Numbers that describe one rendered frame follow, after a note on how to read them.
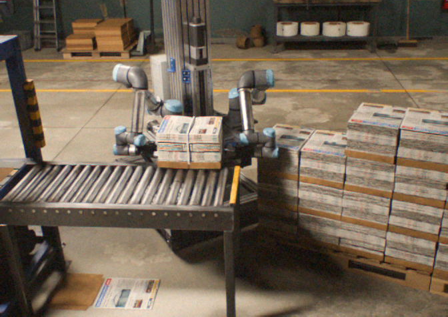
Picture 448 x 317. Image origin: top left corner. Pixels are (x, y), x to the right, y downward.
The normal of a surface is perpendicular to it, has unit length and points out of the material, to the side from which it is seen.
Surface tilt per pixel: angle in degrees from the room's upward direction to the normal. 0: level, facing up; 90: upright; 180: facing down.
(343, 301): 0
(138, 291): 0
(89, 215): 90
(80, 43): 89
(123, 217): 90
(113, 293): 1
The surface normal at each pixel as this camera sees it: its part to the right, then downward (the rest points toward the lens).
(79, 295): -0.03, -0.91
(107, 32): -0.11, 0.42
